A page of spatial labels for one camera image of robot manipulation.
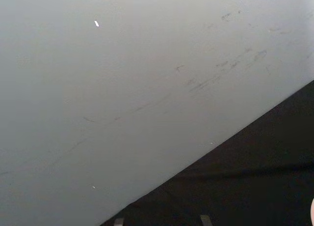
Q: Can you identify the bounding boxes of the black table cloth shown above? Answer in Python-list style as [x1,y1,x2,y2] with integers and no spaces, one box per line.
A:
[99,80,314,226]

